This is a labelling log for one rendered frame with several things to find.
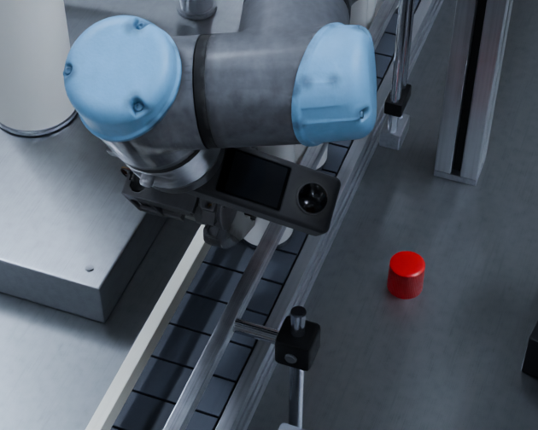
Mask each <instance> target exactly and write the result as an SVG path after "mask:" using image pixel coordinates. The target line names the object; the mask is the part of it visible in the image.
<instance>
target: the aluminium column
mask: <svg viewBox="0 0 538 430"><path fill-rule="evenodd" d="M512 3H513V0H457V3H456V9H455V16H454V23H453V35H452V42H451V48H450V55H449V61H448V68H447V80H446V86H445V93H444V99H443V106H442V118H441V124H440V131H439V137H438V144H437V150H436V163H435V170H434V176H436V177H442V178H446V179H449V180H453V181H456V182H460V183H466V184H469V185H473V186H476V185H477V180H478V178H479V176H480V173H481V170H482V167H483V164H484V161H485V160H486V155H487V150H488V140H489V136H490V131H491V125H492V120H493V116H494V106H495V101H496V97H497V91H498V86H499V81H500V72H501V67H502V61H503V57H504V52H505V47H506V38H507V33H508V27H509V22H510V18H511V12H512Z"/></svg>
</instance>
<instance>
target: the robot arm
mask: <svg viewBox="0 0 538 430"><path fill-rule="evenodd" d="M357 1H358V0H244V1H243V9H242V14H241V20H240V24H239V29H238V32H226V33H212V34H202V35H189V36H177V37H170V36H169V35H168V34H167V33H166V32H165V31H163V30H162V29H160V28H159V27H158V26H156V25H155V24H153V23H151V22H149V21H148V20H145V19H142V18H139V17H137V16H131V15H117V16H112V17H109V18H106V19H104V20H100V21H98V22H97V23H95V24H93V25H92V26H90V27H89V28H87V29H86V30H85V31H84V32H83V33H82V34H81V35H80V36H79V37H78V38H77V39H76V41H75V42H74V44H73V46H72V48H71V49H70V50H69V53H68V55H67V59H66V62H65V67H64V71H63V77H64V85H65V90H66V92H67V97H68V99H69V101H70V102H71V103H72V105H73V107H74V108H75V109H76V111H77V112H78V113H79V117H80V118H81V121H82V122H83V124H84V125H85V127H86V128H87V129H88V130H89V131H90V132H91V133H92V134H93V135H95V136H96V137H98V138H100V139H102V141H103V142H104V143H105V144H106V145H107V148H106V151H107V152H108V153H109V154H110V155H111V156H114V157H118V158H120V159H121V160H122V161H123V162H124V163H125V164H126V165H127V166H128V167H125V166H122V167H121V169H120V170H121V172H122V174H123V175H124V176H125V177H126V181H125V184H124V186H123V189H122V191H121V193H122V194H123V195H124V196H125V197H126V198H127V199H128V200H129V201H130V202H131V203H132V204H133V205H134V206H135V207H136V208H137V209H138V210H139V211H142V212H148V213H151V214H154V215H158V216H161V217H164V216H165V217H169V218H174V219H177V220H180V221H184V218H188V219H190V220H193V221H196V222H197V223H198V224H203V225H205V226H204V228H203V240H204V241H205V242H206V243H207V244H208V245H212V246H215V247H220V248H224V249H229V248H231V247H234V246H235V245H237V244H238V242H239V241H240V240H241V239H243V238H244V237H245V236H246V235H247V234H248V232H249V231H250V230H251V229H252V228H253V227H254V225H255V220H256V218H262V219H265V220H267V221H270V222H273V223H275V224H280V225H283V226H285V227H288V228H291V229H293V230H298V231H300V232H303V233H306V234H309V235H314V236H318V235H322V234H325V233H326V232H327V231H328V230H329V228H330V222H331V219H332V216H333V212H334V209H335V206H336V200H337V197H338V194H339V190H340V188H341V182H340V180H339V179H338V178H337V177H333V176H331V175H328V174H325V173H323V172H321V171H316V170H314V169H311V168H308V167H305V166H301V165H299V164H296V163H294V162H291V161H288V160H284V159H281V158H278V157H277V156H274V155H271V154H267V153H264V152H261V151H259V150H258V148H257V147H259V146H276V145H294V144H302V145H304V146H307V147H313V146H318V145H319V144H321V143H323V142H338V141H347V140H356V139H361V138H363V137H366V136H367V135H368V134H369V133H370V132H371V131H372V129H373V127H374V125H375V123H376V117H377V74H376V62H375V53H374V47H373V42H372V37H371V34H370V32H369V31H368V30H367V29H366V28H365V27H363V26H359V25H350V14H351V6H352V5H353V4H354V3H355V2H357ZM125 170H126V171H125ZM138 201H139V202H140V203H141V204H142V205H140V204H139V203H138Z"/></svg>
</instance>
